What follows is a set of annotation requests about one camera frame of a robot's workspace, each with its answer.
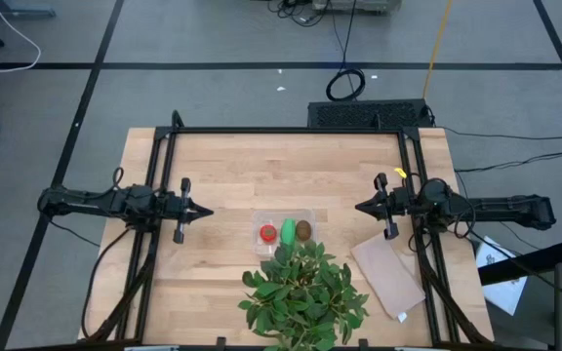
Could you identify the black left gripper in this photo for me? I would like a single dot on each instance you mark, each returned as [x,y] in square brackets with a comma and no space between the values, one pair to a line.
[171,209]

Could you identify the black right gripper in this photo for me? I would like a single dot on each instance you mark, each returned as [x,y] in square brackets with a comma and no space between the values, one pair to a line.
[398,202]

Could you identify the brown kiwi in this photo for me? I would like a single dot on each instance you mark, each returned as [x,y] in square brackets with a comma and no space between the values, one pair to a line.
[303,230]

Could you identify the red toy tomato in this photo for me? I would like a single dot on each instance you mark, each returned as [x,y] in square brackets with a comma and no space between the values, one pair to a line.
[268,233]

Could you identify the green toy vegetable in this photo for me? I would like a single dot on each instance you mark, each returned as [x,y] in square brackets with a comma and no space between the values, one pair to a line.
[288,231]

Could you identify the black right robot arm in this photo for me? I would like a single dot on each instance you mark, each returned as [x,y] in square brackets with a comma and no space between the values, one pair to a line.
[505,209]

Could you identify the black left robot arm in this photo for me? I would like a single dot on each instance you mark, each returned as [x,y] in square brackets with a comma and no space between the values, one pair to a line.
[91,202]

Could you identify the clear plastic tupperware container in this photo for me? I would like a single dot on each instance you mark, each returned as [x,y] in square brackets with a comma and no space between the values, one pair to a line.
[261,217]

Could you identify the yellow tape tag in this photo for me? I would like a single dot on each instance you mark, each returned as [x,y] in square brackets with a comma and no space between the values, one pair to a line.
[400,172]

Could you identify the folded beige cloth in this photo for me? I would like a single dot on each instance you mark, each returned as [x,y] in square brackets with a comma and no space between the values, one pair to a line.
[388,278]

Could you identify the black keyboard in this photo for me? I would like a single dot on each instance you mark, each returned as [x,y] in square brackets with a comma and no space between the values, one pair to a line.
[366,113]

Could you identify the green leafy plant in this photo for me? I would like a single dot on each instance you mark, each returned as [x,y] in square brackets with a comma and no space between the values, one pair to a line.
[300,292]

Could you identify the white paper sheet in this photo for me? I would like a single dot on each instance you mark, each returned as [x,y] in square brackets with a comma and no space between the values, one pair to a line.
[503,287]

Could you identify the grey floor device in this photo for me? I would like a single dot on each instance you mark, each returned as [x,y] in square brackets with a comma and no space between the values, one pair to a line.
[356,5]

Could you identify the black aluminium table frame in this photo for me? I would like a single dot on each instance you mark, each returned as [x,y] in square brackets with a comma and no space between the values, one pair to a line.
[286,130]

